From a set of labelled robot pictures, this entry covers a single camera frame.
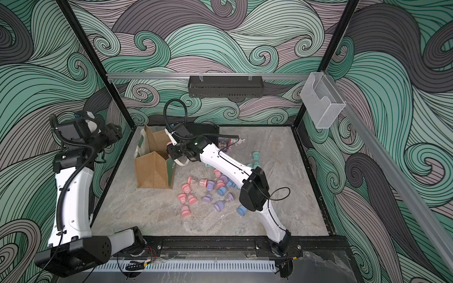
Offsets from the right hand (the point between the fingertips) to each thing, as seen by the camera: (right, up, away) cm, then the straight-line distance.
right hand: (169, 149), depth 80 cm
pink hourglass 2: (+14, -18, +11) cm, 25 cm away
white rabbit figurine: (+35, +3, +29) cm, 45 cm away
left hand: (-20, +9, -11) cm, 24 cm away
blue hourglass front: (+33, -29, +1) cm, 44 cm away
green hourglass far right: (+45, -5, +23) cm, 51 cm away
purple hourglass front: (+24, -27, +4) cm, 36 cm away
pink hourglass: (+7, -29, +1) cm, 30 cm away
